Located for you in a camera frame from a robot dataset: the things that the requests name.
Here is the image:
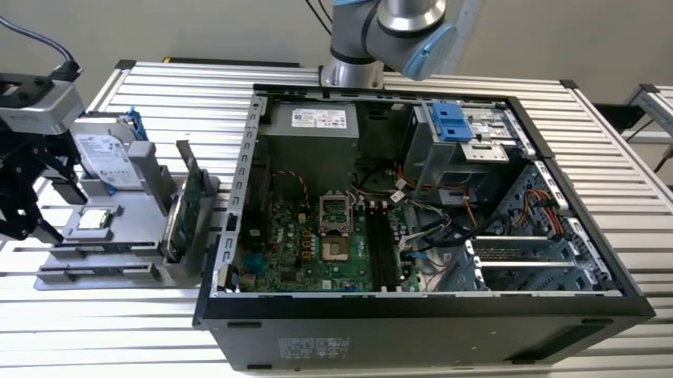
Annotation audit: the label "black RAM slot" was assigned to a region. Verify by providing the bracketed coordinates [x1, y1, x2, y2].
[366, 200, 390, 293]
[381, 200, 405, 293]

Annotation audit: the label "hard disk in blue carrier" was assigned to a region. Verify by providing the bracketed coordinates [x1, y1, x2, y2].
[71, 108, 153, 197]

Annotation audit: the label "silver CPU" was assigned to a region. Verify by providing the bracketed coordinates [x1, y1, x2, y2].
[77, 208, 114, 231]

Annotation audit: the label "grey parts rack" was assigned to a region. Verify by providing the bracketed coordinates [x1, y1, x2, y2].
[33, 141, 222, 292]

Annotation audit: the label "green graphics card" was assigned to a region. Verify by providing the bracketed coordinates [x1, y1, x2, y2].
[161, 139, 213, 264]

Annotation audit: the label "black case fan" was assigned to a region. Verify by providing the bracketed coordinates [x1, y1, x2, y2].
[246, 155, 276, 253]

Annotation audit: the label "grey power supply unit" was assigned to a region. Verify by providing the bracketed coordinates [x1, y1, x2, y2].
[261, 100, 362, 198]

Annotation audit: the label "metal socket cover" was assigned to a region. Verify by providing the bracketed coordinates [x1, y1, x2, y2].
[318, 189, 354, 237]

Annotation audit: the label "CPU socket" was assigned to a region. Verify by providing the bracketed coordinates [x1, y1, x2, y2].
[321, 235, 353, 264]

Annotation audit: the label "green motherboard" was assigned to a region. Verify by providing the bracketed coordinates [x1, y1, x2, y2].
[237, 169, 424, 295]

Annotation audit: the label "black open PC case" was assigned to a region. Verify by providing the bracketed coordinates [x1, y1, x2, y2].
[192, 82, 658, 372]

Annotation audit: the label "blue drive latch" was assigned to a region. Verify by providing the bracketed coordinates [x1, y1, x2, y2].
[429, 101, 473, 143]

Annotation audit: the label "metal disk bay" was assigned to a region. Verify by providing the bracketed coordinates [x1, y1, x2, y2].
[465, 235, 612, 293]

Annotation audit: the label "aluminium slat side table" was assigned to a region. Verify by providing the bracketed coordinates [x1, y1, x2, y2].
[623, 82, 673, 143]

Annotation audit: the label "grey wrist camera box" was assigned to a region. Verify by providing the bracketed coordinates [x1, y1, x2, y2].
[0, 72, 87, 135]

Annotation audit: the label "twisted coloured fan wire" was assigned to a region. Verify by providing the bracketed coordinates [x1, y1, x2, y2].
[270, 169, 310, 209]

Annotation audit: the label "wire bundle with white labels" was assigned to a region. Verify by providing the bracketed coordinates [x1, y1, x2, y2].
[352, 169, 475, 257]

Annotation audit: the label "orange power wires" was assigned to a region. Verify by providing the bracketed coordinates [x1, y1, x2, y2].
[515, 187, 573, 242]

